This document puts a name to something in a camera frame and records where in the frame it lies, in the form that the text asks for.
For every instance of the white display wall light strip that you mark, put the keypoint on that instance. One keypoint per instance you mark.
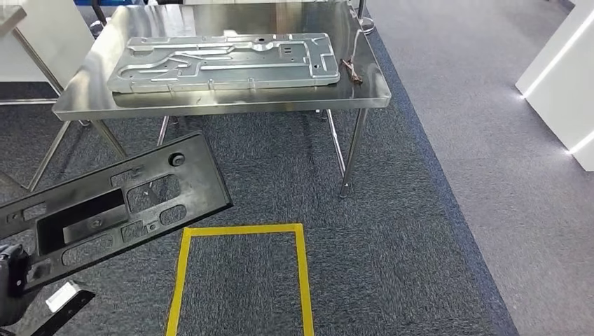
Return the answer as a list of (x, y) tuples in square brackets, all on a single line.
[(557, 69)]

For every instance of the stamped grey metal panel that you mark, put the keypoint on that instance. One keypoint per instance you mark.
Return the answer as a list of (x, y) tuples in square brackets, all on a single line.
[(232, 74)]

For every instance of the stainless steel workbench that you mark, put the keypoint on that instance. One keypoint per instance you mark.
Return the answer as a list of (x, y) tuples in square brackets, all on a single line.
[(232, 98)]

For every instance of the white board panel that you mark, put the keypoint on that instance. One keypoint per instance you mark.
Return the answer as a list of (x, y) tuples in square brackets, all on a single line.
[(51, 32)]

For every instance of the steel side table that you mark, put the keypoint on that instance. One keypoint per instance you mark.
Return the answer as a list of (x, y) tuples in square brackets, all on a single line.
[(11, 18)]

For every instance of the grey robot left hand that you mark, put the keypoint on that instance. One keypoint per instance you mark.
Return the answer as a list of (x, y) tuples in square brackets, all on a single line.
[(11, 283)]

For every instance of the chrome stanchion post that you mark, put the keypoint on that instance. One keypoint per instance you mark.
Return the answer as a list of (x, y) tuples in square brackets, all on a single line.
[(366, 25)]

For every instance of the black plastic plate frame part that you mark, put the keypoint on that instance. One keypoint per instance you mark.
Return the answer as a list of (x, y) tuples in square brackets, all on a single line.
[(204, 185)]

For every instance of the yellow floor tape square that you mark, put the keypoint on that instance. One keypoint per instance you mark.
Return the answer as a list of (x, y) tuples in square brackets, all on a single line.
[(241, 229)]

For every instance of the black pole round base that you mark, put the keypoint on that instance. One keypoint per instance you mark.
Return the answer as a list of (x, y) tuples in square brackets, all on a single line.
[(98, 28)]

